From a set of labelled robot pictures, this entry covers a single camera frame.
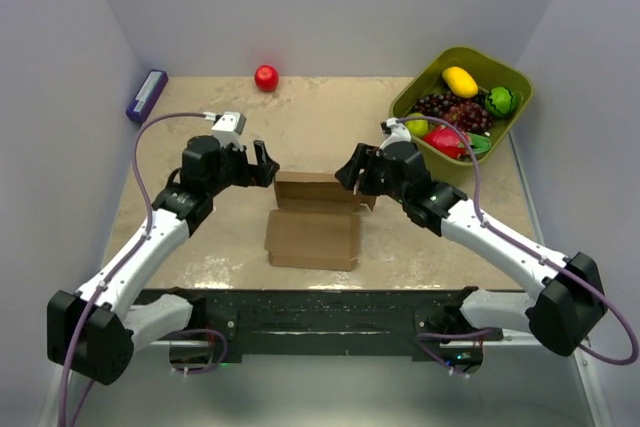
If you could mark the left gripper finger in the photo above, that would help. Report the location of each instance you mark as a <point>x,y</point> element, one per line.
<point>261,154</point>
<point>262,175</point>

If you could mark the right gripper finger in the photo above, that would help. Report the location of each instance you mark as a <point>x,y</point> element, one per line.
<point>348,175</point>
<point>368,185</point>

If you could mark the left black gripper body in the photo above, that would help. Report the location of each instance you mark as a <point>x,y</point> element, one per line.
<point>234,166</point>

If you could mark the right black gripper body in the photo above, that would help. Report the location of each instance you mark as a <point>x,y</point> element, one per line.
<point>375,163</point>

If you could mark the brown cardboard box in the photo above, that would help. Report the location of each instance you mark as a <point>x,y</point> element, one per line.
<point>317,223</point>

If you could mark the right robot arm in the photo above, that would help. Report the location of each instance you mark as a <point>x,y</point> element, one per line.
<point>560,300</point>

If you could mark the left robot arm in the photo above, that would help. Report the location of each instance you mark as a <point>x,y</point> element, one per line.
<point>96,330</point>

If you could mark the purple rectangular box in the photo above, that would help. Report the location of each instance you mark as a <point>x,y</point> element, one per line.
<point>148,93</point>

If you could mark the green lime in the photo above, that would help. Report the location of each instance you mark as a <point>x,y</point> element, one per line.
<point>417,125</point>

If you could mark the red dragon fruit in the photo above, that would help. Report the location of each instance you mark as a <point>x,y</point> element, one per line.
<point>446,141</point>

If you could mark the red apple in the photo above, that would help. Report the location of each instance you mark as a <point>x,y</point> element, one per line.
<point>266,78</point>

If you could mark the dark purple grapes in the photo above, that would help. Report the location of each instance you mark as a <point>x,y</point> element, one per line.
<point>466,114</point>

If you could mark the yellow mango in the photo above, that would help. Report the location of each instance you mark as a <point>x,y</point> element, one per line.
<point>460,82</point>

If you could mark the small green watermelon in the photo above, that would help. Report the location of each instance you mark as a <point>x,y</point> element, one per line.
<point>500,102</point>

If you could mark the olive green plastic bin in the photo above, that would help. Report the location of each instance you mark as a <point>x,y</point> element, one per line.
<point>488,73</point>

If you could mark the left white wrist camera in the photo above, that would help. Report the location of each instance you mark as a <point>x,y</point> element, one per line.
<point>228,128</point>

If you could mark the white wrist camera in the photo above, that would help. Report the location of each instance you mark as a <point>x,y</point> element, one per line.
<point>395,131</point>
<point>228,128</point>

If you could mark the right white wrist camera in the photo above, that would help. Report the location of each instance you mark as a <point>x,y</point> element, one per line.
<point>395,131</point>

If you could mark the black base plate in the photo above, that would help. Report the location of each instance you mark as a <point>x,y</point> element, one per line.
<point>363,323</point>

